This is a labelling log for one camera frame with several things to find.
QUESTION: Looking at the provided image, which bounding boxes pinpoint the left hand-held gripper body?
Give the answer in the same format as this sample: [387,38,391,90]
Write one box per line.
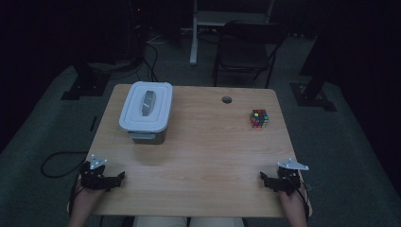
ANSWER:
[78,153,119,192]

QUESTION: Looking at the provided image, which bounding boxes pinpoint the translucent grey storage box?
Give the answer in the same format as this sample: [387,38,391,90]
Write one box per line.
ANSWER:
[127,125,167,146]

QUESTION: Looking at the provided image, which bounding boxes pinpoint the white metal desk frame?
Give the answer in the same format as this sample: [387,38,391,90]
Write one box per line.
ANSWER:
[188,0,276,67]

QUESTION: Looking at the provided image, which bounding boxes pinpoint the black folding chair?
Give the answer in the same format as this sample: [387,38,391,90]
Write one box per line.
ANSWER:
[212,20,289,90]

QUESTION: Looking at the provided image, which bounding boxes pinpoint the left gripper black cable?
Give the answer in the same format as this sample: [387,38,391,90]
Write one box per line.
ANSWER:
[68,178,87,218]

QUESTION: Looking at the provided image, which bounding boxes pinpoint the black floor cable loop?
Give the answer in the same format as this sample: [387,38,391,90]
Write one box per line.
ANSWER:
[40,150,90,180]

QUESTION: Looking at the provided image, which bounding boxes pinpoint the person's right hand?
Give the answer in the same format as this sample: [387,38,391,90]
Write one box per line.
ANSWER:
[278,183,309,217]

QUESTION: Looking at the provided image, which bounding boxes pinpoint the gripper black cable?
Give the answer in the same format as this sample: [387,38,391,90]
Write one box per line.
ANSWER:
[296,179,313,221]
[68,178,87,218]

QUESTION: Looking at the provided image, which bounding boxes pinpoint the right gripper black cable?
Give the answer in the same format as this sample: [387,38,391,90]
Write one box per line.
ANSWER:
[296,179,313,221]

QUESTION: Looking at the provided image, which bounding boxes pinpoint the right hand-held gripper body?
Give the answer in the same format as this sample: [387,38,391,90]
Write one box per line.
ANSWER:
[269,158,310,197]

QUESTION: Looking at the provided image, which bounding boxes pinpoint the white storage box lid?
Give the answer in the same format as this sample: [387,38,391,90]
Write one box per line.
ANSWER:
[118,80,174,133]

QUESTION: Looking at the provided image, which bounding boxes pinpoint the multicoloured puzzle cube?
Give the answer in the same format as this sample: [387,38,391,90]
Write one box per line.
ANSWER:
[250,109,270,130]

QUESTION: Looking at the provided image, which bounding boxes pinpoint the black cables on floor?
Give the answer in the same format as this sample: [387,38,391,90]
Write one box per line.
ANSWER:
[135,31,168,83]

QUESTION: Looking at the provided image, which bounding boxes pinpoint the black stand base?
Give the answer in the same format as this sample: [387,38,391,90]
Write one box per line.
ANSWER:
[289,74,338,113]
[61,61,112,101]

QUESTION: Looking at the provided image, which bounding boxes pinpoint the person's left hand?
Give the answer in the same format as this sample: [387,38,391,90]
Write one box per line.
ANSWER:
[72,178,108,216]

